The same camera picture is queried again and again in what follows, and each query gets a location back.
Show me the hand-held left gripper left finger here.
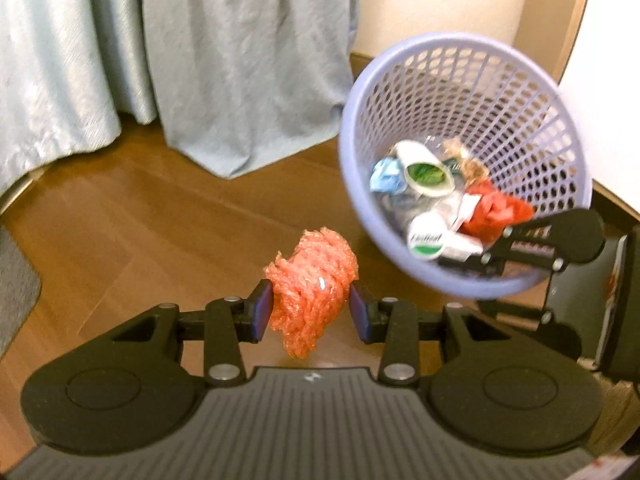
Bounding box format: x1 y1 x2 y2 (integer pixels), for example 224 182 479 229
107 280 275 387

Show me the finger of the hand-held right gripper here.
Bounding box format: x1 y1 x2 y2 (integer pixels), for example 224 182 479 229
479 215 563 278
475 297 553 322

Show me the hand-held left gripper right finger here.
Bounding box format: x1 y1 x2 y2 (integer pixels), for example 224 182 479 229
349 282 506 386

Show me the orange foam fruit net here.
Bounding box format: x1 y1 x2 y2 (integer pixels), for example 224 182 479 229
264 227 360 360

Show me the red plastic bag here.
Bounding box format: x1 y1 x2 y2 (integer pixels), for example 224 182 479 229
457 180 536 241

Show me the crushed clear plastic bottle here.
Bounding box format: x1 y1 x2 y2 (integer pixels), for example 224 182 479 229
380 192 468 262

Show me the beige paper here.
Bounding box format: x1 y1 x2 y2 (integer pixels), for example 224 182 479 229
442 137 491 181

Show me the white paper cup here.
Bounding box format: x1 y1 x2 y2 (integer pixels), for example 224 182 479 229
390 140 456 198

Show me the blue face mask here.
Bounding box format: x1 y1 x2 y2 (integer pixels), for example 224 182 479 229
370 156 407 196

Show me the purple plastic mesh basket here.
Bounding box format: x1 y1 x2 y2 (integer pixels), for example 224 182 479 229
338 31 596 298

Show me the small white box green label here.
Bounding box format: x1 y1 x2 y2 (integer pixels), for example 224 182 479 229
440 232 485 261

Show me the white paper piece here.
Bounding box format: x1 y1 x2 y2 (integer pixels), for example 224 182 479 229
452 194 481 231

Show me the grey mat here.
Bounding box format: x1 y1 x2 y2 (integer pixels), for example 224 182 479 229
0 225 43 356

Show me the grey-blue cloth lace trim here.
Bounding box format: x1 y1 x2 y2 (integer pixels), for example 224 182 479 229
140 0 361 180

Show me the light blue curtain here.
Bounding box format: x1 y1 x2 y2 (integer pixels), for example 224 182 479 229
0 0 161 196

